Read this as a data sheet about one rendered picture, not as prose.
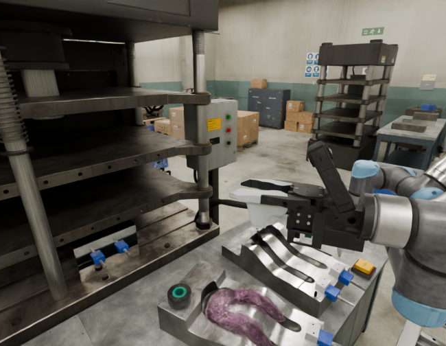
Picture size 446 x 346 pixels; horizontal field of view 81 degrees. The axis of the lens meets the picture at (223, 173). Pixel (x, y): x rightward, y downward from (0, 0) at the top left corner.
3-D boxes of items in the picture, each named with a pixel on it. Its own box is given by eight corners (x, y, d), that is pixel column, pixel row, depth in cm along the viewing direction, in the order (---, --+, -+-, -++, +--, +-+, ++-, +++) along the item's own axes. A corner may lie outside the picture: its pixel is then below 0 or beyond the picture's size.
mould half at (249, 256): (346, 283, 111) (353, 257, 106) (316, 320, 94) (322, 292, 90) (255, 233, 145) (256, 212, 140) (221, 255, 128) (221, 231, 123)
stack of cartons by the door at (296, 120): (315, 132, 741) (320, 101, 711) (311, 134, 719) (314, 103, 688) (288, 128, 795) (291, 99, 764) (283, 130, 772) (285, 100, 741)
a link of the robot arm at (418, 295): (429, 285, 47) (448, 233, 43) (457, 341, 38) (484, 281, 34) (380, 274, 50) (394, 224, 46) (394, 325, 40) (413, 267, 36)
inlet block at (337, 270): (366, 291, 100) (370, 281, 97) (361, 298, 97) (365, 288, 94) (333, 270, 108) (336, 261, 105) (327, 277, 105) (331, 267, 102)
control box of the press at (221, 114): (237, 287, 212) (241, 100, 158) (208, 309, 192) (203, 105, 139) (218, 273, 227) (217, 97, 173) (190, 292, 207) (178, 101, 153)
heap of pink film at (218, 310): (287, 313, 91) (289, 296, 88) (270, 360, 76) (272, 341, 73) (221, 285, 102) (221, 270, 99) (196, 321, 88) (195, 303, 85)
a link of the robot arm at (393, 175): (421, 198, 83) (387, 198, 82) (398, 184, 93) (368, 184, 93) (428, 175, 80) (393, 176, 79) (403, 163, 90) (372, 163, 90)
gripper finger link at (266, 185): (239, 206, 50) (284, 220, 45) (241, 177, 49) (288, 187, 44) (247, 202, 53) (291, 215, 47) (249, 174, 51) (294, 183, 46)
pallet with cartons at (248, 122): (258, 144, 626) (259, 111, 599) (241, 152, 563) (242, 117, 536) (217, 137, 689) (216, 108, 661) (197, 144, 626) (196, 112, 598)
